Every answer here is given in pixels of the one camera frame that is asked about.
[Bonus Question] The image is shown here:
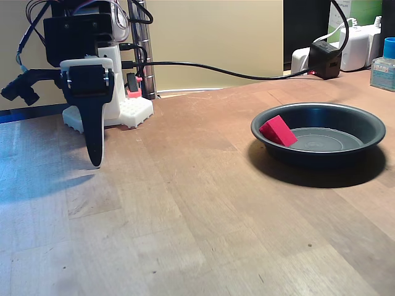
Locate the red lego block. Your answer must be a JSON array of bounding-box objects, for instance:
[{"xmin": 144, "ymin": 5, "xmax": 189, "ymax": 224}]
[{"xmin": 258, "ymin": 115, "xmax": 299, "ymax": 147}]

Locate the dark round metal bin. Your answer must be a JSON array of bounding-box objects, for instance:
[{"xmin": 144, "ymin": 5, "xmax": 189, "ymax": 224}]
[{"xmin": 250, "ymin": 102, "xmax": 387, "ymax": 170}]

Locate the white charger block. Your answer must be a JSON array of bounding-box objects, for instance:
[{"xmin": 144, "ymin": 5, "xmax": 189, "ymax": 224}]
[{"xmin": 338, "ymin": 26, "xmax": 383, "ymax": 72}]

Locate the red table clamp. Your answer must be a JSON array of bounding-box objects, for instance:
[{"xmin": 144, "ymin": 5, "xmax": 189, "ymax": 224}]
[{"xmin": 125, "ymin": 72, "xmax": 143, "ymax": 99}]

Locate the chrome metal pole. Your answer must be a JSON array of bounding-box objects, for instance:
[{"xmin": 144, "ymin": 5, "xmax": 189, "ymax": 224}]
[{"xmin": 127, "ymin": 0, "xmax": 157, "ymax": 101}]

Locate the white power strip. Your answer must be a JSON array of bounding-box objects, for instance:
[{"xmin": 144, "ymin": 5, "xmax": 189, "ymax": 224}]
[{"xmin": 291, "ymin": 46, "xmax": 313, "ymax": 75}]

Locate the black panel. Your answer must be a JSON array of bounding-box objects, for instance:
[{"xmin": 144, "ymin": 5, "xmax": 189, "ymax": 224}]
[{"xmin": 283, "ymin": 0, "xmax": 331, "ymax": 65}]

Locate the black cube power adapter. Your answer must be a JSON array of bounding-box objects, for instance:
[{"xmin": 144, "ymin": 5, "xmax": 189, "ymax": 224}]
[{"xmin": 308, "ymin": 41, "xmax": 343, "ymax": 80}]

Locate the green and white box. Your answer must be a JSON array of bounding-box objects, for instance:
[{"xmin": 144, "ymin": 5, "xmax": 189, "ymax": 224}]
[{"xmin": 328, "ymin": 0, "xmax": 383, "ymax": 44}]

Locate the blue capped bottle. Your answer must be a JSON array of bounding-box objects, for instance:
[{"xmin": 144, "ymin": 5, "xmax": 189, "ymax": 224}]
[{"xmin": 369, "ymin": 37, "xmax": 395, "ymax": 92}]

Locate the black gripper camera on mount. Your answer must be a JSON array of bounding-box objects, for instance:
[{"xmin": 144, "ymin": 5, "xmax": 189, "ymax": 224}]
[{"xmin": 1, "ymin": 68, "xmax": 62, "ymax": 107}]

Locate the coloured arm wire bundle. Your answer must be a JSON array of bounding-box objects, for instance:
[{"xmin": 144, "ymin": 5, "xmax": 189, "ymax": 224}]
[{"xmin": 16, "ymin": 0, "xmax": 54, "ymax": 73}]

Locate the long black cable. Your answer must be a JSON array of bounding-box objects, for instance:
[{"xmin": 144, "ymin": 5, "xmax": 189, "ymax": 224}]
[{"xmin": 121, "ymin": 60, "xmax": 313, "ymax": 81}]

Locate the white charger cable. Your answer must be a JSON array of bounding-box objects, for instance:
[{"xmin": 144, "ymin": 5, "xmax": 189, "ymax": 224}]
[{"xmin": 312, "ymin": 17, "xmax": 359, "ymax": 44}]

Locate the thick black power cable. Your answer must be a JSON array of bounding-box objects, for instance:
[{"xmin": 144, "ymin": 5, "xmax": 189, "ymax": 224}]
[{"xmin": 330, "ymin": 0, "xmax": 350, "ymax": 51}]

